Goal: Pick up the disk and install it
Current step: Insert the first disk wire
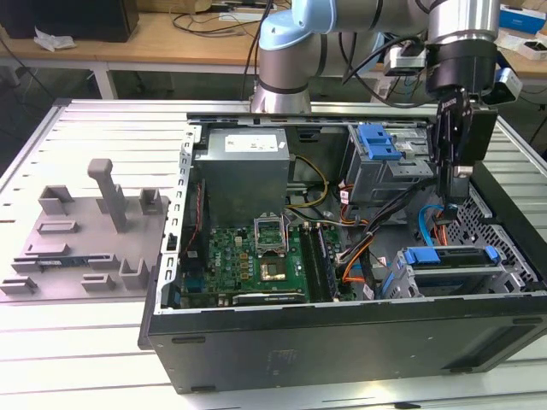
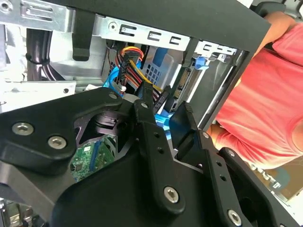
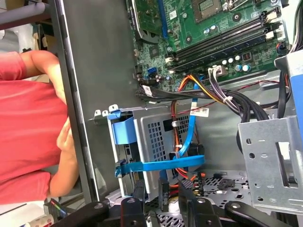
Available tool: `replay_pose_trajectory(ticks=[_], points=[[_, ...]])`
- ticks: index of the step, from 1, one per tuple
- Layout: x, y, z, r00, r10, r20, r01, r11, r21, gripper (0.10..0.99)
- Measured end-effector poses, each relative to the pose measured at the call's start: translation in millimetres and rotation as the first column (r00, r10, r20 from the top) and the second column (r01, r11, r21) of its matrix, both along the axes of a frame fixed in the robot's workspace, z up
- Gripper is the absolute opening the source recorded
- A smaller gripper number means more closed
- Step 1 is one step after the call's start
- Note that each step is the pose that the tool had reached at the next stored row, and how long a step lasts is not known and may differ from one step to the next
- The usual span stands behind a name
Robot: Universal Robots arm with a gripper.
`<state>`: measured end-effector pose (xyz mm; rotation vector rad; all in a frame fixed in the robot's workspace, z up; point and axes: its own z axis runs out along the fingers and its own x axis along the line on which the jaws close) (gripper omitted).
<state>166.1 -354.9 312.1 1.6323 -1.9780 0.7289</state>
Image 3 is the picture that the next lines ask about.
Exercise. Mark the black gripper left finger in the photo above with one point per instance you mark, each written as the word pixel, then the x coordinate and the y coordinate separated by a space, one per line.
pixel 132 212

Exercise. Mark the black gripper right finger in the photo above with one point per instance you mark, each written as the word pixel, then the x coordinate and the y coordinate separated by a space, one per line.
pixel 196 212

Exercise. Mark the hard disk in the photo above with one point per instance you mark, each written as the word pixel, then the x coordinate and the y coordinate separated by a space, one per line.
pixel 123 132

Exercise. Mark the metal disk bay cage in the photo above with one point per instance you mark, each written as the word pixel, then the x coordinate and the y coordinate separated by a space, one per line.
pixel 156 142

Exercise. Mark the metal optical drive cage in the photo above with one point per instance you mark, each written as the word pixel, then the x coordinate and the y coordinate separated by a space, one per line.
pixel 265 165

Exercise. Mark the person trunk in red shirt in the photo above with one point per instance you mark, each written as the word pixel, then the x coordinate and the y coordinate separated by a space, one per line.
pixel 28 130

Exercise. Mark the black PC case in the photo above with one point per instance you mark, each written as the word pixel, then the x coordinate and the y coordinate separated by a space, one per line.
pixel 101 59

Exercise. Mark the dark RAM stick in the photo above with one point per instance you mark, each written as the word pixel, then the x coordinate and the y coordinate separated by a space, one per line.
pixel 222 52

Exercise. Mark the black RAM slot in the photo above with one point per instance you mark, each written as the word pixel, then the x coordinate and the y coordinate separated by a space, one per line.
pixel 222 42
pixel 220 33

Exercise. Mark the green motherboard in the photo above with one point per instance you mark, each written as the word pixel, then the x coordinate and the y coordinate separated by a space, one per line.
pixel 201 37

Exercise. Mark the blue expansion slot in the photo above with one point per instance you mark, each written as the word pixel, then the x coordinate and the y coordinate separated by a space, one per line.
pixel 163 21

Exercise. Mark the graphics card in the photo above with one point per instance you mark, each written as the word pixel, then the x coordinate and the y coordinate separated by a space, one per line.
pixel 146 14

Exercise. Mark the CPU socket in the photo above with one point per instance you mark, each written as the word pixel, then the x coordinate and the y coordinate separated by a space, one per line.
pixel 206 9

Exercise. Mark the metal socket cover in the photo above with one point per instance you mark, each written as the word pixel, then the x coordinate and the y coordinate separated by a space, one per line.
pixel 233 4

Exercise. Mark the grey tube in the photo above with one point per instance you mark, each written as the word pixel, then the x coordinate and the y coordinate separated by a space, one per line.
pixel 21 15

